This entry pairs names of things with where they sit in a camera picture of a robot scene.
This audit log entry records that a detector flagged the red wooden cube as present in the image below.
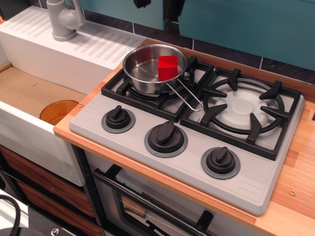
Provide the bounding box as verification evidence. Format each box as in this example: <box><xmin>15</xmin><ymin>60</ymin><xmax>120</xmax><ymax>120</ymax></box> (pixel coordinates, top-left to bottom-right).
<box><xmin>157</xmin><ymin>56</ymin><xmax>178</xmax><ymax>82</ymax></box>

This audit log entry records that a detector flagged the stainless steel pan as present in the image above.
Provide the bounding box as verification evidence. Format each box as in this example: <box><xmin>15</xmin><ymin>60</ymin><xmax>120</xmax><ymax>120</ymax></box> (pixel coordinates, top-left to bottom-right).
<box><xmin>123</xmin><ymin>44</ymin><xmax>203</xmax><ymax>111</ymax></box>

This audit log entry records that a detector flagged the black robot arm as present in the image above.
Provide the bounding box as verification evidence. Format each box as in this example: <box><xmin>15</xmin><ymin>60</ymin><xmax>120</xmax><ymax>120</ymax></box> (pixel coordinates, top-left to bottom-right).
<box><xmin>133</xmin><ymin>0</ymin><xmax>185</xmax><ymax>21</ymax></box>

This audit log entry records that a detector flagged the black middle stove knob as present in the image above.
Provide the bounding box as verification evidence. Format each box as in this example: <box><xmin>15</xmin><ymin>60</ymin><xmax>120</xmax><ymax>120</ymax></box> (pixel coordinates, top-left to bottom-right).
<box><xmin>144</xmin><ymin>121</ymin><xmax>188</xmax><ymax>158</ymax></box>

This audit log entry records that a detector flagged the black stove knob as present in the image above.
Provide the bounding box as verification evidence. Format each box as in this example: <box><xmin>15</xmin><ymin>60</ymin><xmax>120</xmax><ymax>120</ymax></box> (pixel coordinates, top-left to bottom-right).
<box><xmin>201</xmin><ymin>147</ymin><xmax>241</xmax><ymax>180</ymax></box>
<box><xmin>101</xmin><ymin>105</ymin><xmax>136</xmax><ymax>134</ymax></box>
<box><xmin>144</xmin><ymin>121</ymin><xmax>188</xmax><ymax>158</ymax></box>

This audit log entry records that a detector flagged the black left stove knob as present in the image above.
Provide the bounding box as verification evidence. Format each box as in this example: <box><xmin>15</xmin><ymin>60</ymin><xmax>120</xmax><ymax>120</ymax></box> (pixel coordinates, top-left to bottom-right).
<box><xmin>101</xmin><ymin>105</ymin><xmax>136</xmax><ymax>134</ymax></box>

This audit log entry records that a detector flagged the grey toy stove top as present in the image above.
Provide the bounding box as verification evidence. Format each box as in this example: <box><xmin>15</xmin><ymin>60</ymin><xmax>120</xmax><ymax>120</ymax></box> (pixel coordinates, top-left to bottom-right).
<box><xmin>69</xmin><ymin>45</ymin><xmax>305</xmax><ymax>215</ymax></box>

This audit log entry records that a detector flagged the black right stove knob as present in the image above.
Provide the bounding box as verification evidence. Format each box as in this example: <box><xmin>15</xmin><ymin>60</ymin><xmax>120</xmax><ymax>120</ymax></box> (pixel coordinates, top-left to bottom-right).
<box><xmin>201</xmin><ymin>147</ymin><xmax>241</xmax><ymax>180</ymax></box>

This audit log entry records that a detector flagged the black left burner grate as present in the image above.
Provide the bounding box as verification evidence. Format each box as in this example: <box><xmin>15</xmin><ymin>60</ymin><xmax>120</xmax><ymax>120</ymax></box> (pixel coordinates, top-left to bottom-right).
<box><xmin>101</xmin><ymin>56</ymin><xmax>214</xmax><ymax>122</ymax></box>

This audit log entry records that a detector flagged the black burner grate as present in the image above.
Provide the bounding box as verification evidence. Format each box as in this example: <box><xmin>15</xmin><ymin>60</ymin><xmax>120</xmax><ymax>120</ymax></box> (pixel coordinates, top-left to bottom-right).
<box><xmin>101</xmin><ymin>56</ymin><xmax>214</xmax><ymax>122</ymax></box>
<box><xmin>180</xmin><ymin>68</ymin><xmax>305</xmax><ymax>161</ymax></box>

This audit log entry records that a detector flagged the black right burner grate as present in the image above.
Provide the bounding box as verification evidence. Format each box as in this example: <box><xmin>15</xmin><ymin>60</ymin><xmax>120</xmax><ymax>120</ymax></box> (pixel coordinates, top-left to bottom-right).
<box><xmin>180</xmin><ymin>68</ymin><xmax>305</xmax><ymax>161</ymax></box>

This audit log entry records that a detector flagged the teal cabinet left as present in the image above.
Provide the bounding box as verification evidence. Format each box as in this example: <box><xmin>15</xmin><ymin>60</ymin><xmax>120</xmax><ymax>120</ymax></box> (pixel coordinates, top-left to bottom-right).
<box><xmin>80</xmin><ymin>0</ymin><xmax>171</xmax><ymax>30</ymax></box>

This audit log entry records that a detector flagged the teal cabinet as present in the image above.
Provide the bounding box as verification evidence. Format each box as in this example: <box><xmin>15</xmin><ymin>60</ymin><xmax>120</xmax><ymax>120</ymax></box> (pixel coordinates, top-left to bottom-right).
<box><xmin>179</xmin><ymin>0</ymin><xmax>315</xmax><ymax>70</ymax></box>
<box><xmin>80</xmin><ymin>0</ymin><xmax>171</xmax><ymax>30</ymax></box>

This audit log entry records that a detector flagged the orange plastic plate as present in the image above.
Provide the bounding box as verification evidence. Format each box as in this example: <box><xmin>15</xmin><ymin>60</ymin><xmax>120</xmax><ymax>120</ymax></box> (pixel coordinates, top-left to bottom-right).
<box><xmin>39</xmin><ymin>100</ymin><xmax>78</xmax><ymax>125</ymax></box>

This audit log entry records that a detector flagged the white oven door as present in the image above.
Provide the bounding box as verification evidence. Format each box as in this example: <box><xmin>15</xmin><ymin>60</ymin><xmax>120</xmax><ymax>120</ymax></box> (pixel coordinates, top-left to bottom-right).
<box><xmin>85</xmin><ymin>152</ymin><xmax>259</xmax><ymax>236</ymax></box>

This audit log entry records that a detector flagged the white toy sink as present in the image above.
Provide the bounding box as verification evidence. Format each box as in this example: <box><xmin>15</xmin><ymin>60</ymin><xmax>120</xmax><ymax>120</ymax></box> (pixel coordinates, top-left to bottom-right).
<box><xmin>0</xmin><ymin>6</ymin><xmax>145</xmax><ymax>186</ymax></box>

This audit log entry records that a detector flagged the grey toy faucet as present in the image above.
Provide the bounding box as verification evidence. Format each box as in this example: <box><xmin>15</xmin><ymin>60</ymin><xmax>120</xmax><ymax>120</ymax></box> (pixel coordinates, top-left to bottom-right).
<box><xmin>47</xmin><ymin>0</ymin><xmax>85</xmax><ymax>41</ymax></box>

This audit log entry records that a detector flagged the teal cabinet right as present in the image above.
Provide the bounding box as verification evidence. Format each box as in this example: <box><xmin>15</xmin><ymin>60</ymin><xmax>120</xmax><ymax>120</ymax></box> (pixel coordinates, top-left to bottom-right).
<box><xmin>179</xmin><ymin>0</ymin><xmax>315</xmax><ymax>70</ymax></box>

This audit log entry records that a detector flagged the black oven door handle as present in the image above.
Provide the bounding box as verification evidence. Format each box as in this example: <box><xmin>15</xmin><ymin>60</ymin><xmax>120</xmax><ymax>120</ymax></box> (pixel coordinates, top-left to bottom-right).
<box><xmin>93</xmin><ymin>165</ymin><xmax>213</xmax><ymax>236</ymax></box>

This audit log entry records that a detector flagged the black braided cable lower left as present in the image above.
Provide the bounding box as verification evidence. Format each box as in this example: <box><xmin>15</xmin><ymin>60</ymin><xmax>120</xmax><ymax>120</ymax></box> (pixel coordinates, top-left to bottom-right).
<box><xmin>0</xmin><ymin>194</ymin><xmax>22</xmax><ymax>236</ymax></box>

